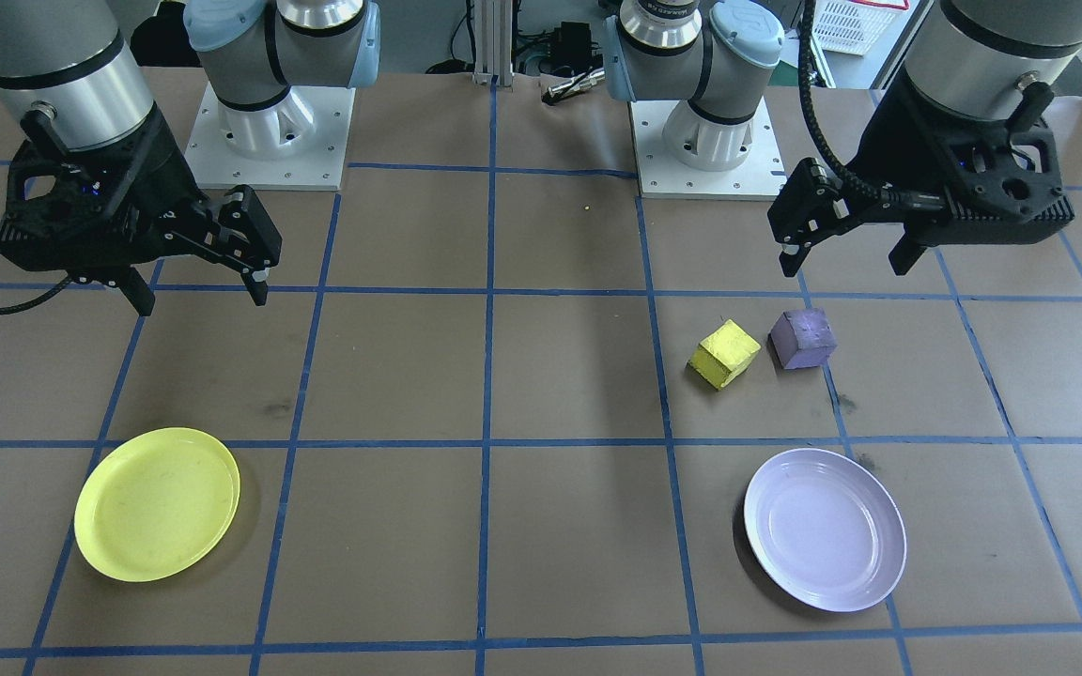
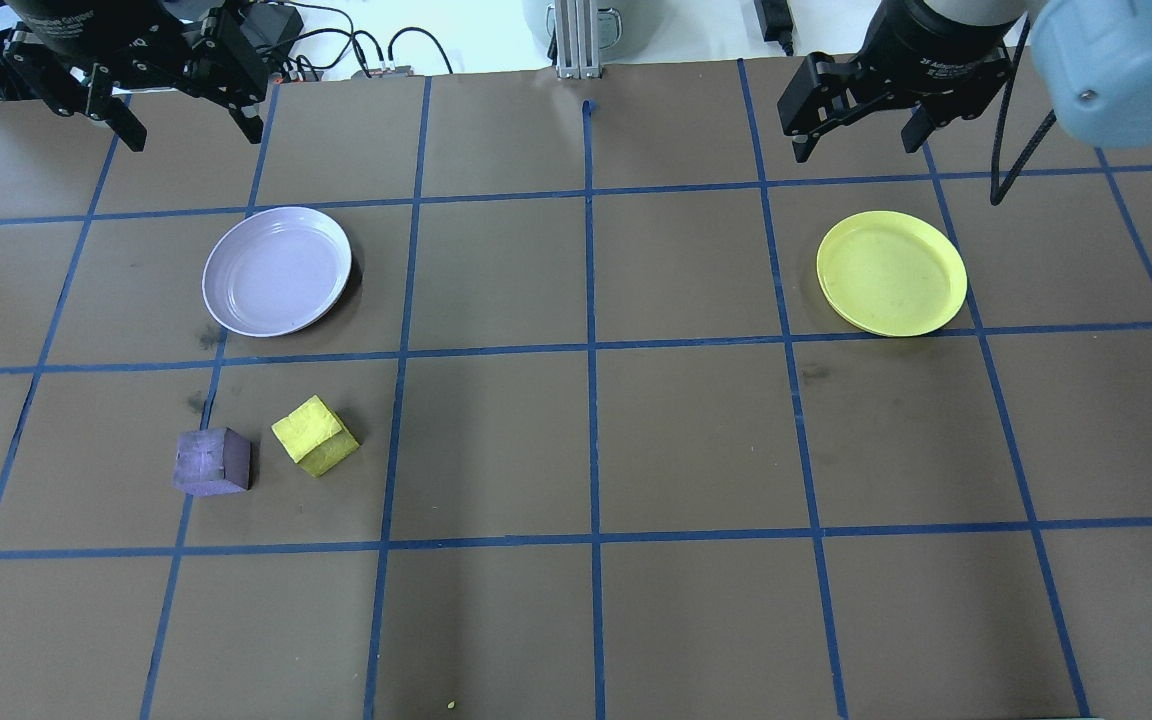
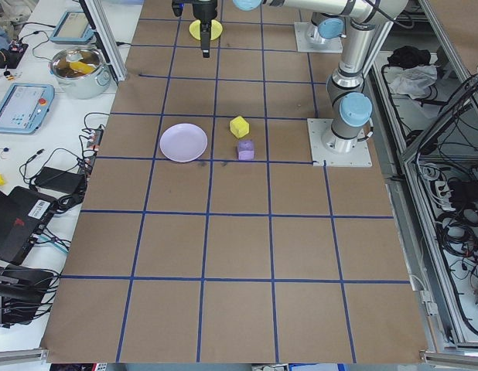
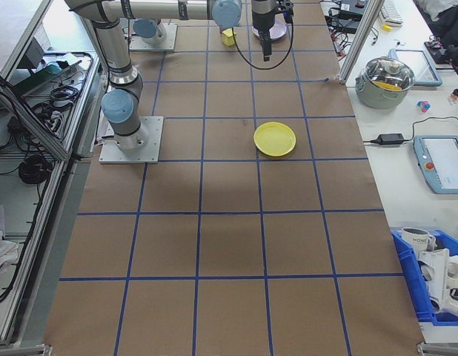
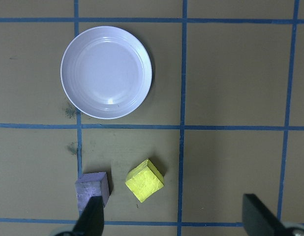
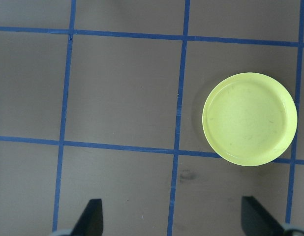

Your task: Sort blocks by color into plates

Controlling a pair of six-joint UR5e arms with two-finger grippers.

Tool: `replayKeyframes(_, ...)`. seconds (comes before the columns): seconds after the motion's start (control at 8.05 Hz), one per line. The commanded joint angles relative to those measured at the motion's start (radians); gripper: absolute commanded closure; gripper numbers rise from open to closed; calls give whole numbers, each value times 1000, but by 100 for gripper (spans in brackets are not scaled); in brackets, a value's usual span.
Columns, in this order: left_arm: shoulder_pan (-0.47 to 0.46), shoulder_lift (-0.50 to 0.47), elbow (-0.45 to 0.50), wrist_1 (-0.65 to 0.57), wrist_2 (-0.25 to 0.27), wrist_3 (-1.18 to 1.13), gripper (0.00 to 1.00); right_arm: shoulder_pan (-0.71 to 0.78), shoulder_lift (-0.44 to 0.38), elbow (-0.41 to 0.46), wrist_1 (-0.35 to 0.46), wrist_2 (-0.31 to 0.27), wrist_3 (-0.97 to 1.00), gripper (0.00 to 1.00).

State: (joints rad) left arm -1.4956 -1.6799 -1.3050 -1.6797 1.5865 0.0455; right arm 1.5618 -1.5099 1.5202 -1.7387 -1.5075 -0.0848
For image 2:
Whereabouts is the aluminium profile post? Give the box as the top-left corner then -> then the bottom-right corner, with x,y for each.
551,0 -> 604,81

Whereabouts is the black looped cable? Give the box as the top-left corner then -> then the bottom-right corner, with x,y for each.
386,26 -> 455,77

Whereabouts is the yellow foam block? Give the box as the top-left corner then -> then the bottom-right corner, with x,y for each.
270,395 -> 361,478

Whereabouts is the purple foam block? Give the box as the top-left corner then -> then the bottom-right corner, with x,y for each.
172,427 -> 253,498

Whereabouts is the purple plastic plate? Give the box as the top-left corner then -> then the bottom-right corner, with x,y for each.
202,206 -> 353,338

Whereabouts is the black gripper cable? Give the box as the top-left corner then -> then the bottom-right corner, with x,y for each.
989,15 -> 1059,207

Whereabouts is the black power adapter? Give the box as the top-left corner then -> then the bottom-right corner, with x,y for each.
241,3 -> 305,56
753,0 -> 797,56

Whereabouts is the yellow plastic plate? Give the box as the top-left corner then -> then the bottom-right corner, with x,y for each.
816,210 -> 968,338

